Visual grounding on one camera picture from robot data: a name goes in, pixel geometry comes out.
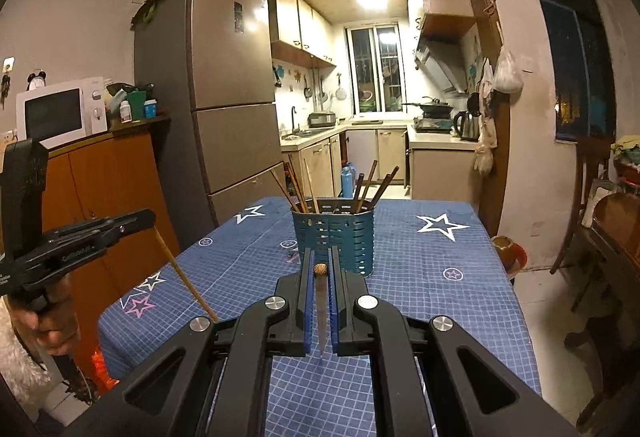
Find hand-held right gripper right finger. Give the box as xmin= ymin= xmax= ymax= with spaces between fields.
xmin=327 ymin=244 xmax=581 ymax=437

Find wooden cabinet above hood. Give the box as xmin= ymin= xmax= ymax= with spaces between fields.
xmin=415 ymin=0 xmax=481 ymax=43

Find person's left hand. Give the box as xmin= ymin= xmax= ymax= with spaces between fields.
xmin=9 ymin=273 xmax=82 ymax=358

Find curved wooden chair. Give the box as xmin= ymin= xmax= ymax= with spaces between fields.
xmin=565 ymin=192 xmax=640 ymax=433

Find kitchen counter cabinets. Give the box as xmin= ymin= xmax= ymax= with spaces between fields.
xmin=280 ymin=124 xmax=346 ymax=198

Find orange wooden cabinet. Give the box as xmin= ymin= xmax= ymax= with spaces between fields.
xmin=0 ymin=114 xmax=181 ymax=368

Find teal slotted utensil holder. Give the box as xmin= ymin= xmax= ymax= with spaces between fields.
xmin=291 ymin=198 xmax=376 ymax=279

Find silver refrigerator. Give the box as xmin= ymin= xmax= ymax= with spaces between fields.
xmin=132 ymin=0 xmax=283 ymax=228

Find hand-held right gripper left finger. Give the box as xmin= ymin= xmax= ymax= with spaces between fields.
xmin=65 ymin=247 xmax=317 ymax=437

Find blue water bottle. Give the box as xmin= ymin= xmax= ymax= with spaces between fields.
xmin=340 ymin=162 xmax=357 ymax=199

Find steel range hood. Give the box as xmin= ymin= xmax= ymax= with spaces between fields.
xmin=414 ymin=42 xmax=473 ymax=95

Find steel electric kettle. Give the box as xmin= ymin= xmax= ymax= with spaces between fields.
xmin=454 ymin=110 xmax=481 ymax=141

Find red plastic bag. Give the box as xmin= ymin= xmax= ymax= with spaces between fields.
xmin=90 ymin=352 xmax=121 ymax=393

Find blue checked star tablecloth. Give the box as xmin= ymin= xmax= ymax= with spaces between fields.
xmin=97 ymin=196 xmax=543 ymax=437

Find green plastic container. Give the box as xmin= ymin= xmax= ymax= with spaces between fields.
xmin=125 ymin=90 xmax=148 ymax=120

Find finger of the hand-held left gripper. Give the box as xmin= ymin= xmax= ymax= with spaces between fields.
xmin=21 ymin=233 xmax=122 ymax=282
xmin=45 ymin=210 xmax=157 ymax=244

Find red floor bowl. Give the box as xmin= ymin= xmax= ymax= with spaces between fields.
xmin=492 ymin=234 xmax=528 ymax=274

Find dark room window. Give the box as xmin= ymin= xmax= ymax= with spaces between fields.
xmin=540 ymin=0 xmax=616 ymax=140

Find potted flowers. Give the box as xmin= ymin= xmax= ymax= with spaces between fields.
xmin=612 ymin=134 xmax=640 ymax=190

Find person's left forearm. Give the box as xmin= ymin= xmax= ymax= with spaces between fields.
xmin=0 ymin=302 xmax=51 ymax=399

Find light bamboo chopstick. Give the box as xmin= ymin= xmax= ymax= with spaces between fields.
xmin=313 ymin=263 xmax=331 ymax=355
xmin=153 ymin=225 xmax=221 ymax=324

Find hanging keys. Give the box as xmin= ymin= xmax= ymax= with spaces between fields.
xmin=0 ymin=57 xmax=15 ymax=108

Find white microwave oven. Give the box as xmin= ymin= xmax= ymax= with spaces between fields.
xmin=16 ymin=77 xmax=108 ymax=149

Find white hanging plastic bag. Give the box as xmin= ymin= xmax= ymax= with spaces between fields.
xmin=492 ymin=44 xmax=523 ymax=93

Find barred kitchen window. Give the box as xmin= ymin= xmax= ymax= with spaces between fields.
xmin=345 ymin=22 xmax=406 ymax=115

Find black wok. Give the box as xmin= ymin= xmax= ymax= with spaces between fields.
xmin=402 ymin=97 xmax=453 ymax=118

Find cream wall cabinets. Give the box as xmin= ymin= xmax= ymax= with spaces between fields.
xmin=270 ymin=0 xmax=337 ymax=68

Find hanging cloth bags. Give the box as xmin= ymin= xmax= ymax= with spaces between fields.
xmin=472 ymin=57 xmax=501 ymax=175

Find counter cabinet under stove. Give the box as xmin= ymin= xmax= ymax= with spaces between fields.
xmin=407 ymin=124 xmax=481 ymax=203

